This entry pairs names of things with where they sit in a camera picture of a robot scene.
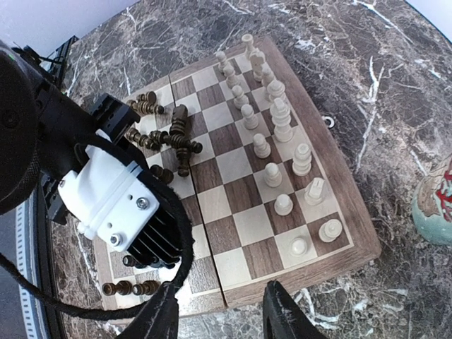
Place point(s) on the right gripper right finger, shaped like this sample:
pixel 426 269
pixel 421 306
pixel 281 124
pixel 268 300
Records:
pixel 282 318

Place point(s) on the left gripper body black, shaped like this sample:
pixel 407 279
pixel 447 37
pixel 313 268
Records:
pixel 45 132

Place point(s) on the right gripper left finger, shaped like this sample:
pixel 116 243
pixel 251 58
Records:
pixel 159 318

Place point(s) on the dark pawn placed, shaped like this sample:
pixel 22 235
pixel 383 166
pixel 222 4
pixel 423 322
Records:
pixel 148 287
pixel 123 287

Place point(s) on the wooden chess board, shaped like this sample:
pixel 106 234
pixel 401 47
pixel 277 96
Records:
pixel 207 288

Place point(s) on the white chess pieces row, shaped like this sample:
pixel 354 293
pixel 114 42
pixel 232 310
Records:
pixel 265 199

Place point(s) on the pile of dark chess pieces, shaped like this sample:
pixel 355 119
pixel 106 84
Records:
pixel 176 137

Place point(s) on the seashell pattern mug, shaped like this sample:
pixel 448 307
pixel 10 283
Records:
pixel 431 205

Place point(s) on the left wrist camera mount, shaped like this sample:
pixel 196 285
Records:
pixel 125 205

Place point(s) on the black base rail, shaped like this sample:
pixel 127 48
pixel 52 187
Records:
pixel 52 317

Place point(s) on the white cable duct strip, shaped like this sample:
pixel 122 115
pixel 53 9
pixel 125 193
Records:
pixel 33 317

